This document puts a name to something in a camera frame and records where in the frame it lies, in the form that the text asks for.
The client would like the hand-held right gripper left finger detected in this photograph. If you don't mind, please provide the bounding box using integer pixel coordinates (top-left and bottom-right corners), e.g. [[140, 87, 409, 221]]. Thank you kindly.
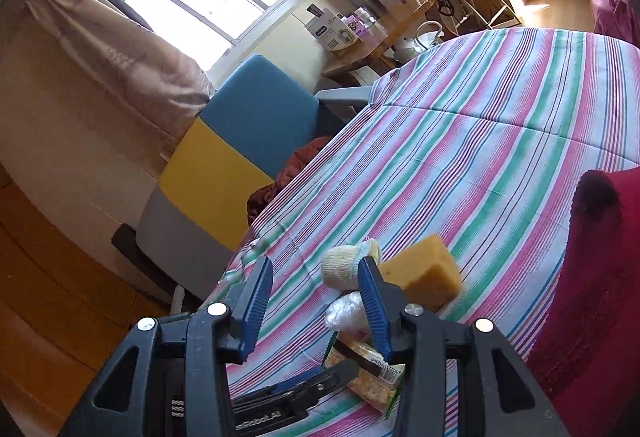
[[60, 256, 275, 437]]

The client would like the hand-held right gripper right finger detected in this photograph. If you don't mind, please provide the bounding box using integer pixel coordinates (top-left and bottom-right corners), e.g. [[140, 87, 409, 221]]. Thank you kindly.
[[357, 256, 571, 437]]

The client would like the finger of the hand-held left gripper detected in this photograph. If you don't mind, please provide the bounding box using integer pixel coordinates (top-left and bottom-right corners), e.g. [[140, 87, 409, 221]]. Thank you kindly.
[[332, 338, 407, 377]]

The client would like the cracker packet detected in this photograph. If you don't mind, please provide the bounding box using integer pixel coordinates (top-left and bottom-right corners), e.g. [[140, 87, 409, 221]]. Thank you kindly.
[[322, 334, 407, 418]]

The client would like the cream knit sock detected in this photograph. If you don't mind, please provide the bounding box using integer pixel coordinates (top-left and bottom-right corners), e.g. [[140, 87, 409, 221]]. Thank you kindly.
[[321, 238, 383, 290]]

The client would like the yellow sponge block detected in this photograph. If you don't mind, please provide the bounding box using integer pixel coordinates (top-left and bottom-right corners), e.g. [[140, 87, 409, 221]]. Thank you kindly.
[[380, 234, 463, 313]]

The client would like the clear plastic bag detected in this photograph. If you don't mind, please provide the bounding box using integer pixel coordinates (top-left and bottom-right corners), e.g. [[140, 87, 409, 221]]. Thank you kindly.
[[324, 292, 373, 335]]

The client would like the brown red cloth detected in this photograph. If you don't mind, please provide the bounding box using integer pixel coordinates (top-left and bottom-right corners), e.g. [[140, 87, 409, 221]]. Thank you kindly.
[[247, 137, 331, 223]]

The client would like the grey yellow blue chair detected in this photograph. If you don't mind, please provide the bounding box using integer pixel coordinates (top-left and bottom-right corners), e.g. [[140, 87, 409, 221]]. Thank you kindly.
[[136, 54, 373, 290]]

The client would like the dark red cloth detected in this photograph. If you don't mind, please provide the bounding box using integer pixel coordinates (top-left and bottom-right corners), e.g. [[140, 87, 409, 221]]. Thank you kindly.
[[527, 170, 640, 437]]

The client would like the striped bed sheet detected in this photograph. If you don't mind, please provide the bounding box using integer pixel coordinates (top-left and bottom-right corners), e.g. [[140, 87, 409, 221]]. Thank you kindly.
[[200, 28, 640, 437]]

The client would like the wooden desk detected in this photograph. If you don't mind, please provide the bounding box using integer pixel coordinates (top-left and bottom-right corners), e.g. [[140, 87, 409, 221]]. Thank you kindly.
[[322, 0, 441, 78]]

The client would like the white kettle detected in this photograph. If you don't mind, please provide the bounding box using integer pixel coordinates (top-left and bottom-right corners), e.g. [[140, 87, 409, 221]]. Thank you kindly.
[[395, 22, 446, 65]]

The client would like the beige patterned curtain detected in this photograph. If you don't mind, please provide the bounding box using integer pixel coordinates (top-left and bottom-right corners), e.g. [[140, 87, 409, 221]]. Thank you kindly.
[[25, 0, 216, 158]]

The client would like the white printed box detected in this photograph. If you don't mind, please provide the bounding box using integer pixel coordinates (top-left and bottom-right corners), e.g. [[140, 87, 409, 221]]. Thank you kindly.
[[304, 7, 361, 53]]

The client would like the purple printed box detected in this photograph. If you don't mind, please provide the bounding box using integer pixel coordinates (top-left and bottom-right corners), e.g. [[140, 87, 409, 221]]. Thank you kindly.
[[342, 10, 381, 40]]

